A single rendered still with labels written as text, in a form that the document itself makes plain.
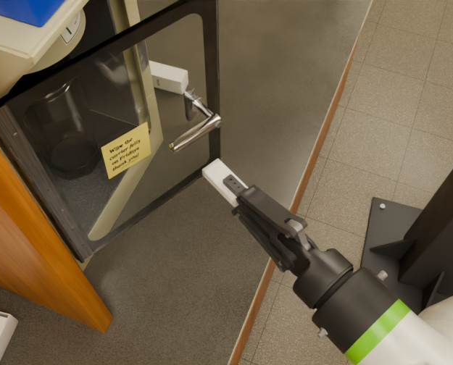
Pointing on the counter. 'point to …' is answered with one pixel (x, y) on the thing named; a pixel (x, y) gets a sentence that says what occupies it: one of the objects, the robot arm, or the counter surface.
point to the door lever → (196, 127)
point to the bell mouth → (62, 43)
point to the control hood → (18, 45)
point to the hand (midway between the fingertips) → (225, 182)
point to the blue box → (24, 9)
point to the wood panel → (30, 248)
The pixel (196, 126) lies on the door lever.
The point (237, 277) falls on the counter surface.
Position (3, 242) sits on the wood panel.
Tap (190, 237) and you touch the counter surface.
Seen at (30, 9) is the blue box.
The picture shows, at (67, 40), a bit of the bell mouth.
